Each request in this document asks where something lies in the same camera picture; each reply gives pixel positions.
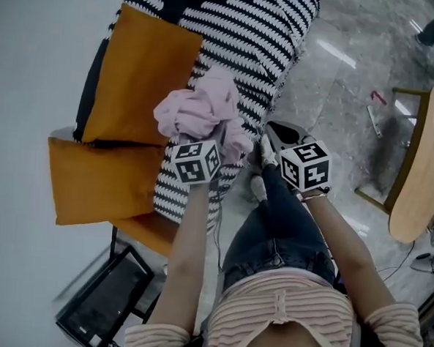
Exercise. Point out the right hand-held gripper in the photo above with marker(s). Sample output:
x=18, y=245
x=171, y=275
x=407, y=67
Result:
x=307, y=167

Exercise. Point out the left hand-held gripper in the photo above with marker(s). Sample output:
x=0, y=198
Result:
x=195, y=162

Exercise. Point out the pink cloth garment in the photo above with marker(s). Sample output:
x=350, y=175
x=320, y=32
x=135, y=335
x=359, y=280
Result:
x=199, y=109

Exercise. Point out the orange sofa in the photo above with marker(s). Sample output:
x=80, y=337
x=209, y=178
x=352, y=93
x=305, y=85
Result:
x=151, y=234

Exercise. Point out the person's right forearm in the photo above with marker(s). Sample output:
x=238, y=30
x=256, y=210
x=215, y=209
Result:
x=348, y=250

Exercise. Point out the person's left forearm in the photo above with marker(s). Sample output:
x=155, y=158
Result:
x=186, y=251

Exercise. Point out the black white striped blanket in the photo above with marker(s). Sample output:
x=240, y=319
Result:
x=247, y=35

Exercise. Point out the person's white right shoe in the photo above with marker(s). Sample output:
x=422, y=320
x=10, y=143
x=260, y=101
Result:
x=267, y=152

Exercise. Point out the person's white shoe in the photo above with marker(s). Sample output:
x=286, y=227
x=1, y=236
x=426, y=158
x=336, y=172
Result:
x=267, y=152
x=259, y=188

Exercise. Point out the person's white left shoe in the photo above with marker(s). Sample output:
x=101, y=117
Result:
x=259, y=188

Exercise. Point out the white metal bar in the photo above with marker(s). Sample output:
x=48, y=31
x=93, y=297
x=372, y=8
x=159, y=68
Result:
x=374, y=122

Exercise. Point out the dark blue jeans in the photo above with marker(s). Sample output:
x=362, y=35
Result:
x=279, y=231

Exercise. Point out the orange cushion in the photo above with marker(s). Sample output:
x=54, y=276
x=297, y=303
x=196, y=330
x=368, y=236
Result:
x=142, y=76
x=99, y=184

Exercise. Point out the red floor tool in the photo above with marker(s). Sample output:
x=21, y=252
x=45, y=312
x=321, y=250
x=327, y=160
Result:
x=377, y=96

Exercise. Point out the oval wooden table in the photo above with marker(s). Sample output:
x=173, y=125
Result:
x=418, y=181

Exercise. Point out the black monitor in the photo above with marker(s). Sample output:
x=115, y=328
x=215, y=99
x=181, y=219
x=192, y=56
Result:
x=103, y=301

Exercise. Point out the pink striped shirt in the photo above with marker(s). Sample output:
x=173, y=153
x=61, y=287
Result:
x=274, y=312

